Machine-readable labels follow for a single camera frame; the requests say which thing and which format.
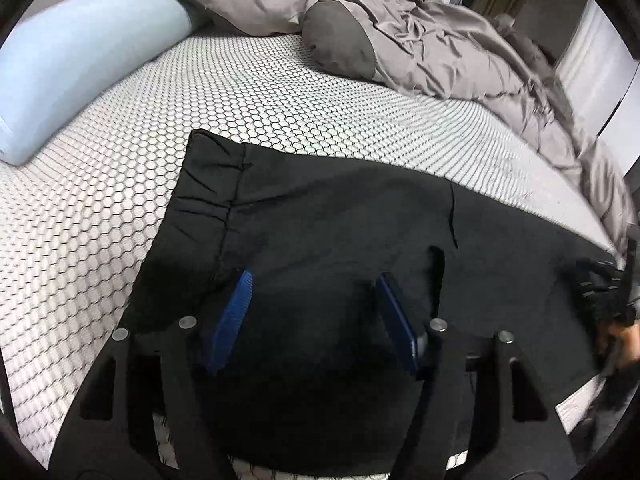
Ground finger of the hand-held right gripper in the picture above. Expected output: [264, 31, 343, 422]
[565, 255, 638, 331]

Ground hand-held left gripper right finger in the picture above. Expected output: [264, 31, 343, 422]
[376, 271, 576, 480]

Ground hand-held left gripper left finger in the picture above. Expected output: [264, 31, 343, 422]
[47, 269, 256, 480]

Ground black pants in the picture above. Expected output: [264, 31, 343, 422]
[125, 129, 626, 476]

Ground person's right forearm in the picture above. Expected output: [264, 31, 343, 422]
[582, 357, 636, 461]

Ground person's right hand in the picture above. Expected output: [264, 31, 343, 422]
[597, 317, 640, 361]

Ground dark grey pillow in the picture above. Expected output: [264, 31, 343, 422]
[492, 12, 561, 71]

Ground grey duvet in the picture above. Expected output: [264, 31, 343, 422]
[132, 0, 640, 261]

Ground light blue pillow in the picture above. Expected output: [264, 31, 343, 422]
[0, 0, 211, 167]

